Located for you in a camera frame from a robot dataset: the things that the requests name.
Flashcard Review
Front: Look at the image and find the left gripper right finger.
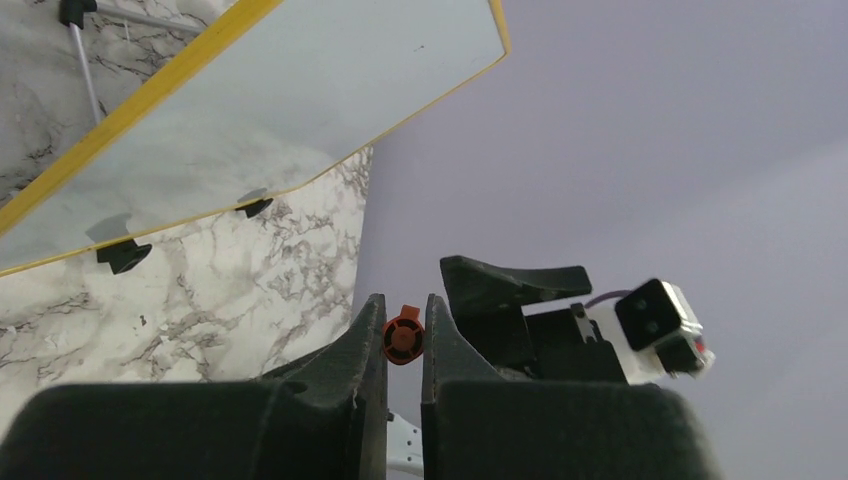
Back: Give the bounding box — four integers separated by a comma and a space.
421, 294, 723, 479

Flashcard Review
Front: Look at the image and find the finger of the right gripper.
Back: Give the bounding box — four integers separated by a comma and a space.
440, 255, 593, 318

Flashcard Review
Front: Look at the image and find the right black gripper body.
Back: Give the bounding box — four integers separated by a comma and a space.
457, 304, 631, 386

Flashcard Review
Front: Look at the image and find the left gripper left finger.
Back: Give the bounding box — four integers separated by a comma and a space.
1, 294, 387, 479

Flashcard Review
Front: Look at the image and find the red-brown marker cap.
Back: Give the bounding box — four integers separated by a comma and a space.
382, 305, 425, 366

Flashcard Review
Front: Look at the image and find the yellow framed whiteboard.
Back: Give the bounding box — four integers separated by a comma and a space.
1, 1, 511, 274

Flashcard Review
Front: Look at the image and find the black whiteboard stand foot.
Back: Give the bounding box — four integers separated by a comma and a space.
236, 198, 274, 219
96, 239, 153, 275

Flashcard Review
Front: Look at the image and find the silver whiteboard stand rod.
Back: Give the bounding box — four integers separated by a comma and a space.
58, 1, 209, 124

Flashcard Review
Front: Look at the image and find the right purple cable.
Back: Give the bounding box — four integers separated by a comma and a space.
584, 289, 634, 311

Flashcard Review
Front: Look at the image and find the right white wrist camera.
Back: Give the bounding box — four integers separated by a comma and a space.
584, 278, 715, 385

